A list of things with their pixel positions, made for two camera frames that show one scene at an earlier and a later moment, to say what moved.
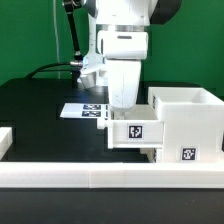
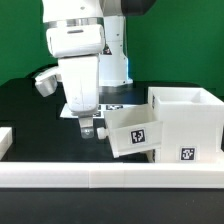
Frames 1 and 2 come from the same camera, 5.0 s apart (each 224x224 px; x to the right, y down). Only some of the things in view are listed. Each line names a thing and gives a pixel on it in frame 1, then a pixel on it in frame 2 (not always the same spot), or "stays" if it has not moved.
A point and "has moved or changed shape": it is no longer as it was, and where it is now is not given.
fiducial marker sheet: [85, 110] stays
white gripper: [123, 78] → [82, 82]
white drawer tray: [140, 129] has moved or changed shape
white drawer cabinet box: [193, 124] stays
